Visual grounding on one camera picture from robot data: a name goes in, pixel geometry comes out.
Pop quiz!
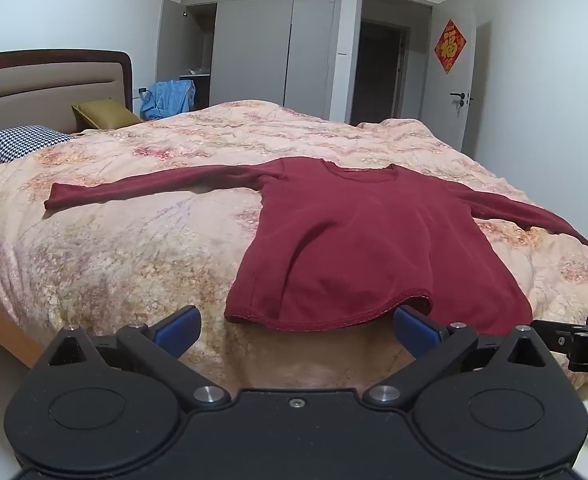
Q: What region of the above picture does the padded bed headboard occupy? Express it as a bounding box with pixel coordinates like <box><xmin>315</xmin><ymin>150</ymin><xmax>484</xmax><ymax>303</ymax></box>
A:
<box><xmin>0</xmin><ymin>49</ymin><xmax>133</xmax><ymax>173</ymax></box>

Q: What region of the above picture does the wooden bed frame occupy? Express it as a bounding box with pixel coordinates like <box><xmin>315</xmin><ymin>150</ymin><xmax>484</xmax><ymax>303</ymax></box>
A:
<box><xmin>0</xmin><ymin>287</ymin><xmax>49</xmax><ymax>368</ymax></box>

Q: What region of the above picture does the blue cloth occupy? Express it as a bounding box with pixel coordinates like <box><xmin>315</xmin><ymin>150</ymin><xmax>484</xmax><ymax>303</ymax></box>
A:
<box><xmin>140</xmin><ymin>80</ymin><xmax>196</xmax><ymax>121</ymax></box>

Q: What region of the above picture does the white room door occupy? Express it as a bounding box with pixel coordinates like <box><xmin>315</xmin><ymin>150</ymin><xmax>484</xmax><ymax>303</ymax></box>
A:
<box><xmin>426</xmin><ymin>0</ymin><xmax>477</xmax><ymax>153</ymax></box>

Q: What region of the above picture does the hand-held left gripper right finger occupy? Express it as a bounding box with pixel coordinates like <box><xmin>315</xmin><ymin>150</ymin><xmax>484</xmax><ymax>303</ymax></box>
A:
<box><xmin>363</xmin><ymin>306</ymin><xmax>556</xmax><ymax>409</ymax></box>

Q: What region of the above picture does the floral peach blanket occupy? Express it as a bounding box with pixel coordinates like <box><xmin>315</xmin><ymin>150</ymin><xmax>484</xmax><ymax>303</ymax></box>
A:
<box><xmin>0</xmin><ymin>100</ymin><xmax>588</xmax><ymax>403</ymax></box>

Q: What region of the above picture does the houndstooth pillow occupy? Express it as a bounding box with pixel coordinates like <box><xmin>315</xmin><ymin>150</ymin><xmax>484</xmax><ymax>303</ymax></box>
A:
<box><xmin>0</xmin><ymin>125</ymin><xmax>77</xmax><ymax>166</ymax></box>

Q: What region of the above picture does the red diamond door decoration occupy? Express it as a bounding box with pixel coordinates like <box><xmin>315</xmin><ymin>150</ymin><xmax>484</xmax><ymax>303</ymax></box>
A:
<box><xmin>434</xmin><ymin>19</ymin><xmax>467</xmax><ymax>75</ymax></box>

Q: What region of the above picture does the olive green pillow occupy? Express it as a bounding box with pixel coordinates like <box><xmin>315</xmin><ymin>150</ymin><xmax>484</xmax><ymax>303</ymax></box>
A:
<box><xmin>72</xmin><ymin>100</ymin><xmax>142</xmax><ymax>132</ymax></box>

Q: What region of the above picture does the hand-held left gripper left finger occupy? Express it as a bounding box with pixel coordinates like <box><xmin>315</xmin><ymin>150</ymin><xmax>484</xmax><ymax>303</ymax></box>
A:
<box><xmin>46</xmin><ymin>304</ymin><xmax>231</xmax><ymax>409</ymax></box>

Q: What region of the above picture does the grey wardrobe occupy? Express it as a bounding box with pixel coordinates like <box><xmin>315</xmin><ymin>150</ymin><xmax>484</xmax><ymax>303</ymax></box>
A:
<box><xmin>156</xmin><ymin>0</ymin><xmax>345</xmax><ymax>121</ymax></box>

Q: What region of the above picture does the open wardrobe door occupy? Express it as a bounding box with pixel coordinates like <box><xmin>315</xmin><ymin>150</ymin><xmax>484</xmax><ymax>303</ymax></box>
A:
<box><xmin>156</xmin><ymin>0</ymin><xmax>187</xmax><ymax>92</ymax></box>

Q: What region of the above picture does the dark red long-sleeved shirt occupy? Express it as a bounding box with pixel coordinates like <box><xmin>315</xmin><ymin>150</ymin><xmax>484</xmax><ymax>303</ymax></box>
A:
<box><xmin>44</xmin><ymin>156</ymin><xmax>588</xmax><ymax>337</ymax></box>

